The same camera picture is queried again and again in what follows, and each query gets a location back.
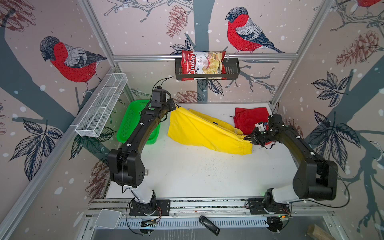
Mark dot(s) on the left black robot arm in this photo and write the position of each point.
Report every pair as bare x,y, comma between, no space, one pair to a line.
125,164

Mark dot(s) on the red shorts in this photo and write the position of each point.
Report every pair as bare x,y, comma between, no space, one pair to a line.
245,119

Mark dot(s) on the white square pad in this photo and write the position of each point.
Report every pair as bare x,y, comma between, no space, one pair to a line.
108,219

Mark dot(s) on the white wire mesh basket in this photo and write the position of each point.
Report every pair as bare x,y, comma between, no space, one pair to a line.
97,115

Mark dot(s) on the aluminium rail base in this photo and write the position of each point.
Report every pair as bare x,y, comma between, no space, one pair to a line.
224,213

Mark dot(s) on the yellow shorts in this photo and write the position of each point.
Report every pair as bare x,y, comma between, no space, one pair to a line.
191,128

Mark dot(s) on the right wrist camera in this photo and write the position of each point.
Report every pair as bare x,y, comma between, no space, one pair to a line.
262,127

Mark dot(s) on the green plastic tray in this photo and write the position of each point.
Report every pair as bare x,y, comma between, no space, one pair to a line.
130,120

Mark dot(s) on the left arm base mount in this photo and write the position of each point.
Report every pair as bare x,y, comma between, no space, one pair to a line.
157,208

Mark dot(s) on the black remote-like device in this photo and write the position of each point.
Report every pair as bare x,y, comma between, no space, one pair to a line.
209,225

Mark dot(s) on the wooden block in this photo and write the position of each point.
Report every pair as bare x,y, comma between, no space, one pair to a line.
317,233

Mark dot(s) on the black wall basket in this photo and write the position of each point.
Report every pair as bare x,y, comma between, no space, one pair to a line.
230,65

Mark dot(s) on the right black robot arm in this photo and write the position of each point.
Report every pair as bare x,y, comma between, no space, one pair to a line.
316,179

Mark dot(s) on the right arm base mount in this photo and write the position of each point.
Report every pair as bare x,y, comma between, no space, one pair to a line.
267,205

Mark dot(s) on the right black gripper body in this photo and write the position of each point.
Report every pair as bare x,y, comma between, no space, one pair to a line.
260,137

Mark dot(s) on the red cassava chips bag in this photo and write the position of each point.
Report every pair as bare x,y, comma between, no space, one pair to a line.
202,62

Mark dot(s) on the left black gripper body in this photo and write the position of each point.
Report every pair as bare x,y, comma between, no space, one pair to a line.
168,106

